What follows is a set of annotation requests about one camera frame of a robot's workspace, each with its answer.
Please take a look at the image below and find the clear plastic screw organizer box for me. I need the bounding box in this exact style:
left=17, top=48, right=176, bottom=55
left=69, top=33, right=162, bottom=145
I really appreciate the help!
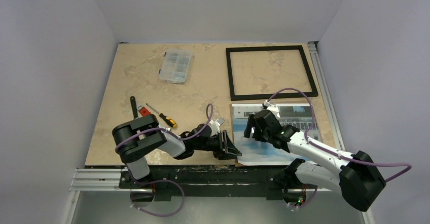
left=159, top=48, right=193, bottom=84

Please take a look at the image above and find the red handled adjustable wrench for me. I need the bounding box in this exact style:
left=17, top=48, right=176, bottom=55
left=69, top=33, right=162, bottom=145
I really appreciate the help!
left=137, top=105, right=151, bottom=117

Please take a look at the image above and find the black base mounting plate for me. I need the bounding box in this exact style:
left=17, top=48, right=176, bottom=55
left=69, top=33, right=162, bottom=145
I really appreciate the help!
left=119, top=165, right=316, bottom=202

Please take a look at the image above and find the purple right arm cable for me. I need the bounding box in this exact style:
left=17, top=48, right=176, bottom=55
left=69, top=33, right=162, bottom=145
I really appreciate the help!
left=263, top=88, right=413, bottom=210

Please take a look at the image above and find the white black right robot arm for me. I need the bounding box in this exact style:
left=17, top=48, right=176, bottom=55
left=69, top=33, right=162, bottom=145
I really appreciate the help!
left=244, top=109, right=386, bottom=212

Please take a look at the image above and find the yellow black flathead screwdriver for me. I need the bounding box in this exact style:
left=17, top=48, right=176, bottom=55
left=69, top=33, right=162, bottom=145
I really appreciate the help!
left=146, top=103, right=177, bottom=128

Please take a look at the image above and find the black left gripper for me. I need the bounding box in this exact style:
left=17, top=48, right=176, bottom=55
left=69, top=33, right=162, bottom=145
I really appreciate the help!
left=193, top=130, right=241, bottom=160

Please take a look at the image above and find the aluminium rail right side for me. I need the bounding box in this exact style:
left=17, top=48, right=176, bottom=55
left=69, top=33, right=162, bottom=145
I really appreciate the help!
left=307, top=42, right=345, bottom=150

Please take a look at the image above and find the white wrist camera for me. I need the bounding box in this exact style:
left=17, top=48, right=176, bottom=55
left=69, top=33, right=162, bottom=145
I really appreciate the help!
left=208, top=118, right=225, bottom=136
left=263, top=100, right=280, bottom=119

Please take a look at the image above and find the small black handled wrench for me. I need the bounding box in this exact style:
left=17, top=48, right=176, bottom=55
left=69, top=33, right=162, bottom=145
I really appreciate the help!
left=129, top=96, right=138, bottom=119

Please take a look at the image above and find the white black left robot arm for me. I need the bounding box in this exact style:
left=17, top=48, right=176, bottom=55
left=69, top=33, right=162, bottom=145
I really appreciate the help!
left=112, top=115, right=242, bottom=188

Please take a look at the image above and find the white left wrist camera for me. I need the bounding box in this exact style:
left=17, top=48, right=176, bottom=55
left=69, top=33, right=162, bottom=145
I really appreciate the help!
left=208, top=118, right=225, bottom=136

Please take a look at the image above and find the building and sky photo print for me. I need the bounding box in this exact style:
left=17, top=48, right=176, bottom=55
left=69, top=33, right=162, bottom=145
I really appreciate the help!
left=232, top=102, right=323, bottom=167

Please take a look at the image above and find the black wooden picture frame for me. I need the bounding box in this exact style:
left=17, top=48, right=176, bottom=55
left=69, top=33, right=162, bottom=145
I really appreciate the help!
left=226, top=45, right=319, bottom=101

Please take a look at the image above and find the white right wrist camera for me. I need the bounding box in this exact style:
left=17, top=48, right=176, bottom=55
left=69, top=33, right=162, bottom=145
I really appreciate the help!
left=263, top=100, right=280, bottom=119

